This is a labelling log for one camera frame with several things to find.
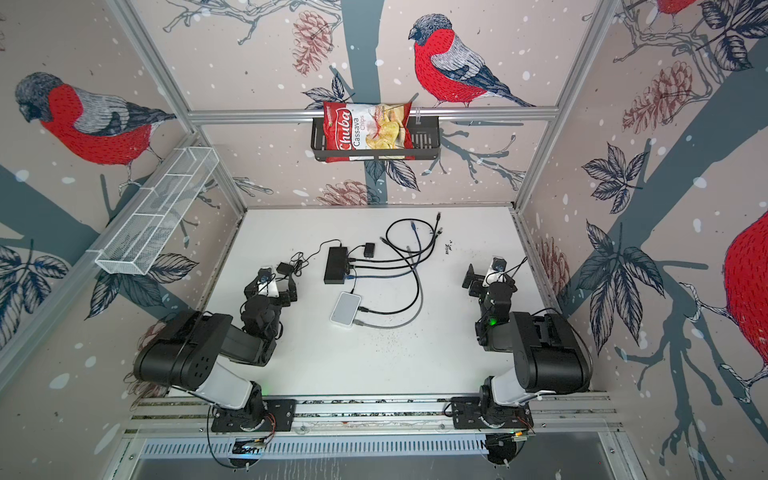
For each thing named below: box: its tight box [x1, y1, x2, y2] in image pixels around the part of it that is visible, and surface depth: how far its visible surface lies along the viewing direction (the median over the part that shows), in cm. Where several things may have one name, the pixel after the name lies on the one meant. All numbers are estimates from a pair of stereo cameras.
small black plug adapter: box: [364, 243, 375, 258], surface depth 109 cm
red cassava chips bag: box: [323, 101, 416, 163], surface depth 90 cm
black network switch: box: [324, 246, 349, 285], surface depth 103 cm
